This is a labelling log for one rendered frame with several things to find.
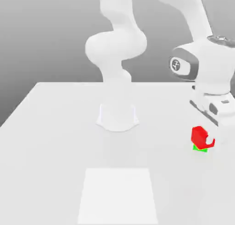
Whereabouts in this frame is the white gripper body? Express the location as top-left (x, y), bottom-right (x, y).
top-left (189, 99), bottom-right (226, 143)

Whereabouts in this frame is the small red cube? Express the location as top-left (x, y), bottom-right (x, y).
top-left (190, 126), bottom-right (216, 150)

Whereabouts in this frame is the small green cube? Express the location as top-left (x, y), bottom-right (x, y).
top-left (192, 144), bottom-right (208, 154)

